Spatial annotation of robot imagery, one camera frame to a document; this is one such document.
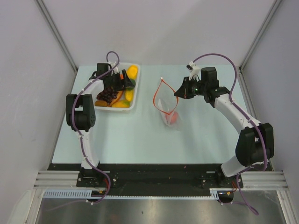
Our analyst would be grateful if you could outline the orange toy papaya slice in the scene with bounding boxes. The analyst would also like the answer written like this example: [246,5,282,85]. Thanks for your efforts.
[110,91,124,107]

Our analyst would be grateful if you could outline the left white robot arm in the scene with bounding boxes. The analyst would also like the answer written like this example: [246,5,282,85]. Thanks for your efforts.
[66,62,140,169]

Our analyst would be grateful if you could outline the clear zip top bag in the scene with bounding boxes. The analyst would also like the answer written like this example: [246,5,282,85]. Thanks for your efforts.
[153,77,181,130]

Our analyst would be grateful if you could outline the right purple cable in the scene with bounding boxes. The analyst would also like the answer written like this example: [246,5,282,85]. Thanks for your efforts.
[191,53,268,216]

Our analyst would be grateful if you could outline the pink toy peach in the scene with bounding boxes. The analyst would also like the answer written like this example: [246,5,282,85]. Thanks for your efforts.
[165,112,178,125]

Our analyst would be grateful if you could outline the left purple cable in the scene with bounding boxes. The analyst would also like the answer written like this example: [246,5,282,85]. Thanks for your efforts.
[71,51,120,206]

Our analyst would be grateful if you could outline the yellow toy lemon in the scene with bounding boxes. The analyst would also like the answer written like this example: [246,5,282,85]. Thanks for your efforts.
[125,89,134,102]

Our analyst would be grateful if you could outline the yellow green toy mango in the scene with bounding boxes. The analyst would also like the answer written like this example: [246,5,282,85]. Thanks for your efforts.
[112,100,130,108]

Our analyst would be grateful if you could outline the white plastic basket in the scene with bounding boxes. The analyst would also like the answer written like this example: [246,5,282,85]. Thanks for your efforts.
[88,62,141,112]

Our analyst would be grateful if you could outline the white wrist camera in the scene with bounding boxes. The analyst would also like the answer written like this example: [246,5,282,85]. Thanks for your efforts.
[108,62,119,73]
[186,61,200,80]

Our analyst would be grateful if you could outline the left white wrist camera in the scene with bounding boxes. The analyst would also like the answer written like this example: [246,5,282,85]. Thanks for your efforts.
[108,62,119,73]

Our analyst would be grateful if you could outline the white cable duct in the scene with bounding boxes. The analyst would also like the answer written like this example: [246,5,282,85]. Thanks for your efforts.
[43,189,221,200]

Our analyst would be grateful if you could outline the green toy avocado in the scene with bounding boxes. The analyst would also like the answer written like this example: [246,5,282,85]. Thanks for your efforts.
[130,79,136,88]

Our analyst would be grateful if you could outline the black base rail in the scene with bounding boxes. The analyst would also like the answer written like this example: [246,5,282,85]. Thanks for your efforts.
[48,163,274,203]

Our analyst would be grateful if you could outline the brown toy potato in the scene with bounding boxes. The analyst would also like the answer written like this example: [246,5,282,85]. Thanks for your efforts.
[94,100,108,107]

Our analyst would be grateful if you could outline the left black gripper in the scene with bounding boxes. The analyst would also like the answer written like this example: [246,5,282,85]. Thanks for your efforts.
[106,70,134,92]

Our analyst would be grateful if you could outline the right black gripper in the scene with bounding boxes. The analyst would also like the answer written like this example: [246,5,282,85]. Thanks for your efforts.
[175,77,207,99]

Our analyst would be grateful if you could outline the yellow toy bell pepper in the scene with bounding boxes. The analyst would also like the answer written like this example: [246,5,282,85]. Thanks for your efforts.
[127,65,138,80]

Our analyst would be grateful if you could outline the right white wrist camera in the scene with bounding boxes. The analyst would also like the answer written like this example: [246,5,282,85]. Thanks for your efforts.
[186,61,200,80]

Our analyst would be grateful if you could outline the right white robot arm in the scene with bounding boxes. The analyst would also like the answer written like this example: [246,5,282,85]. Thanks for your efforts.
[174,65,274,187]

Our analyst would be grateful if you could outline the purple cable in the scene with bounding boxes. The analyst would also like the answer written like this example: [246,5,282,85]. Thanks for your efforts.
[71,51,120,206]
[191,53,268,216]

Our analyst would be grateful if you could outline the purple toy grapes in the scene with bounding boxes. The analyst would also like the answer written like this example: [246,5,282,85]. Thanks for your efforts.
[96,88,117,106]

